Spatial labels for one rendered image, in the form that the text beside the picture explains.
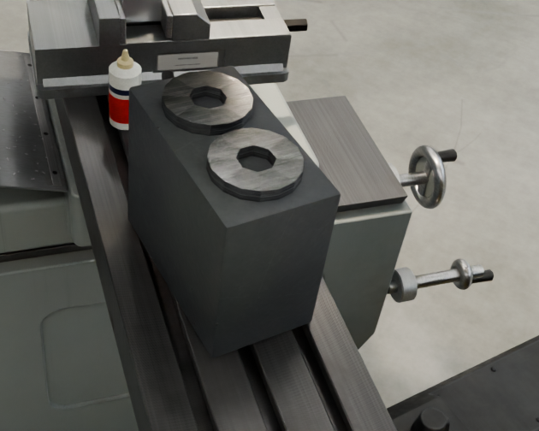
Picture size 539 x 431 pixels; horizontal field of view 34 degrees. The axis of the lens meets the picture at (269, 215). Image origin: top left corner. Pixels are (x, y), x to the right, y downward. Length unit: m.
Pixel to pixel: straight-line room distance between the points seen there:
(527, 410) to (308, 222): 0.65
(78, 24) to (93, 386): 0.63
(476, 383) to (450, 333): 0.85
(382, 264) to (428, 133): 1.32
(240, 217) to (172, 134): 0.13
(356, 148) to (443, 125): 1.37
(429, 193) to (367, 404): 0.79
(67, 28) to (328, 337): 0.55
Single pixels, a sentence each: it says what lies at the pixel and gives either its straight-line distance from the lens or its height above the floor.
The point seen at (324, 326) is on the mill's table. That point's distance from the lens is 0.94.
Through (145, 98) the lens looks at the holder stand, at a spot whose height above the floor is 1.11.
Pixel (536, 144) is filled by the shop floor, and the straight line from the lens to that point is 2.89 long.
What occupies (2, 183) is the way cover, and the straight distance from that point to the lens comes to 1.16.
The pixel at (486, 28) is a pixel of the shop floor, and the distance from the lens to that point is 3.41.
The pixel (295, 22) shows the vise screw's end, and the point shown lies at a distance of 1.30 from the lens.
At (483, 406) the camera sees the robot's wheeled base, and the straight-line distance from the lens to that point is 1.35.
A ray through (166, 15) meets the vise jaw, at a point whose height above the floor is 1.03.
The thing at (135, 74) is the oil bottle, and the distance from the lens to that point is 1.11.
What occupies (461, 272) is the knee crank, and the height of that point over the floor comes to 0.52.
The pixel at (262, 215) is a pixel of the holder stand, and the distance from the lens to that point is 0.78.
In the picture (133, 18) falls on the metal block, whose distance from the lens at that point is 1.21.
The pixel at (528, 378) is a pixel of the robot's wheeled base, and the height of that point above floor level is 0.59.
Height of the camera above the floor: 1.64
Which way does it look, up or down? 43 degrees down
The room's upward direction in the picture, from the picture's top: 9 degrees clockwise
